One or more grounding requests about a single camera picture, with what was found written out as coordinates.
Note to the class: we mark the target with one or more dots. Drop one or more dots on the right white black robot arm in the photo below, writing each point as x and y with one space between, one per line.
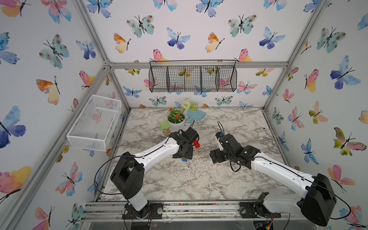
314 197

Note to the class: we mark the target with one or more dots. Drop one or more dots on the black wire wall basket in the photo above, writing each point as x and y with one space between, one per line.
181 76

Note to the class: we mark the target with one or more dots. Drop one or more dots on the teal whale shaped dish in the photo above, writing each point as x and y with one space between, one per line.
197 115

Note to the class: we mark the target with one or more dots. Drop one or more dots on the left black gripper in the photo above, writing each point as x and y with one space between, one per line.
189 156

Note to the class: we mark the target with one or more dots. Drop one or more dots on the white pot with flowers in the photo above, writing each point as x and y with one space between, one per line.
176 115

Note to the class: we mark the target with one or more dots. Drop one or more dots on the green toy rake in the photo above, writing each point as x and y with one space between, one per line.
165 126

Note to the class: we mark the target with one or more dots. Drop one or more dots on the red long lego brick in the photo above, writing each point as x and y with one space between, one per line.
196 144

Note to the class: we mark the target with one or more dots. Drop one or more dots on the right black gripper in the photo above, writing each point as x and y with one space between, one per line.
212 155

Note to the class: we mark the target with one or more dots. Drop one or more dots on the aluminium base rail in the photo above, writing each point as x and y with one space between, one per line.
178 211

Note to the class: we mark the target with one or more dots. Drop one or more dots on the white mesh wall basket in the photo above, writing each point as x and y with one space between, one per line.
93 128

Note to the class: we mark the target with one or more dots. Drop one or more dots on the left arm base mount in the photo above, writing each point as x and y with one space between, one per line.
151 210

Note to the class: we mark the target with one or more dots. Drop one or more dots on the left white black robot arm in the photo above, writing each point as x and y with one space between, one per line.
128 174

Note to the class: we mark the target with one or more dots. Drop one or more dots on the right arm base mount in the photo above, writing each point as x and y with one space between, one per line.
256 209

